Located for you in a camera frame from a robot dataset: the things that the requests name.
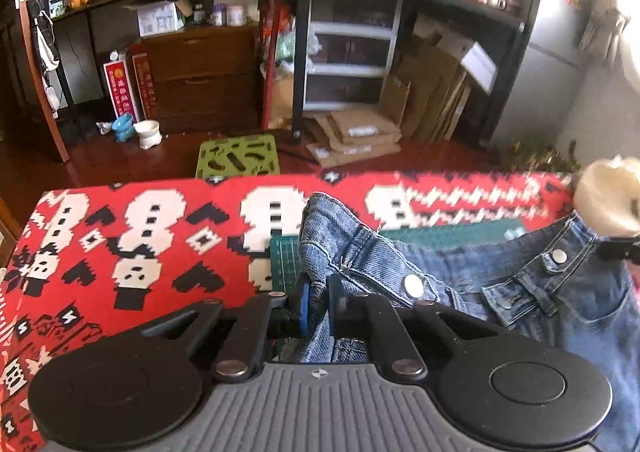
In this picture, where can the red sign board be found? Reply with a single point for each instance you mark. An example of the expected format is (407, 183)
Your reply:
(120, 90)

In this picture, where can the cardboard boxes stack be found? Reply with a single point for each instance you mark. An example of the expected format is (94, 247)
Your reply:
(421, 100)

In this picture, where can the green plastic stool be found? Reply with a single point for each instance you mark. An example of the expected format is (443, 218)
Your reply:
(253, 155)

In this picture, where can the white curtain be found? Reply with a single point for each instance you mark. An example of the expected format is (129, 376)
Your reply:
(615, 7)

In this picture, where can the blue denim shorts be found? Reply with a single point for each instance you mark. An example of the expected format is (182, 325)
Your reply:
(549, 284)

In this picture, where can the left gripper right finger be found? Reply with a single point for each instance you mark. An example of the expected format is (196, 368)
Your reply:
(372, 319)

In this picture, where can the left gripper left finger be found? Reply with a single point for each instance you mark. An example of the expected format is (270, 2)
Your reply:
(274, 315)

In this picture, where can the white ceramic pet bowl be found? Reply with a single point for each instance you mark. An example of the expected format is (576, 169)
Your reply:
(149, 134)

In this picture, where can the black shelf desk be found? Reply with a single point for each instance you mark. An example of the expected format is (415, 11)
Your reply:
(502, 35)

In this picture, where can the red patterned tablecloth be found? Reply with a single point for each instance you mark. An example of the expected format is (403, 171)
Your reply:
(93, 262)

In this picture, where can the dark wooden drawer cabinet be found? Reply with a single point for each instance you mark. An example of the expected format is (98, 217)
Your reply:
(200, 79)

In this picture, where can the blue ceramic pet bowl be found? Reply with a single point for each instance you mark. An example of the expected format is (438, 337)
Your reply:
(123, 127)

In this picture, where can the white plastic drawer unit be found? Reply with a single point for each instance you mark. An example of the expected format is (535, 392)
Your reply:
(350, 51)

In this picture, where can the grey refrigerator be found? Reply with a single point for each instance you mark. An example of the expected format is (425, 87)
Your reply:
(550, 74)

